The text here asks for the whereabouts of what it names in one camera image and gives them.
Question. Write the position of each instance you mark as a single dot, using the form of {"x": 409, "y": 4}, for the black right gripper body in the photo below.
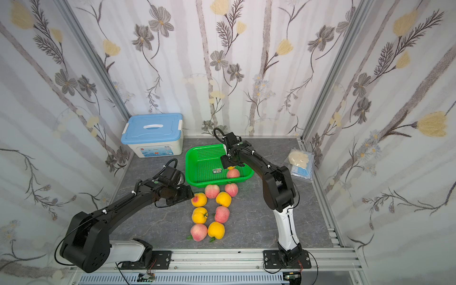
{"x": 225, "y": 162}

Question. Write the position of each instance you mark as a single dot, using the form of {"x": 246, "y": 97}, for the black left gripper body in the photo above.
{"x": 179, "y": 195}

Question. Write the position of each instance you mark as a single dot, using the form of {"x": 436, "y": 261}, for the pink peach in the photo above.
{"x": 233, "y": 173}
{"x": 222, "y": 214}
{"x": 198, "y": 233}
{"x": 231, "y": 189}
{"x": 212, "y": 191}

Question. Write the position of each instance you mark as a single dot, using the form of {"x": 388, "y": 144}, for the yellow peach with red blush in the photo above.
{"x": 199, "y": 200}

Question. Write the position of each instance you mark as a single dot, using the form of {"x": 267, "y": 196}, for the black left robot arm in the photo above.
{"x": 87, "y": 244}

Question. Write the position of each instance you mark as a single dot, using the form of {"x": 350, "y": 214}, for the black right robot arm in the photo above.
{"x": 277, "y": 186}

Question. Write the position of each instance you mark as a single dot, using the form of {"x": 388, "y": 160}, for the green plastic perforated basket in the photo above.
{"x": 200, "y": 162}

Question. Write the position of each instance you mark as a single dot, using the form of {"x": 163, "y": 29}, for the blue lid storage box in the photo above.
{"x": 154, "y": 135}

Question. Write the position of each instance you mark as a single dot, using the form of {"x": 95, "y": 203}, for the yellow peach bottom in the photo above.
{"x": 216, "y": 231}

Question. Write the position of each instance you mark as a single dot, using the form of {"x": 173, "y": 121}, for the clear bag of white gloves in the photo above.
{"x": 300, "y": 158}

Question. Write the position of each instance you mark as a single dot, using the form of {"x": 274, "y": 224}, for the blue face mask pack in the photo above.
{"x": 304, "y": 174}

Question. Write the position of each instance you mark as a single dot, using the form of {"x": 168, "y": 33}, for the small green circuit board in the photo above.
{"x": 145, "y": 278}

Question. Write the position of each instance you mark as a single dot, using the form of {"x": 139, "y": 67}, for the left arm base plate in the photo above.
{"x": 156, "y": 259}

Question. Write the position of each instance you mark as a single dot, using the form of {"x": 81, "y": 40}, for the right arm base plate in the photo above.
{"x": 275, "y": 259}

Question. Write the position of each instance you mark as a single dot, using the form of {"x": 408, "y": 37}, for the aluminium front rail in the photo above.
{"x": 205, "y": 260}

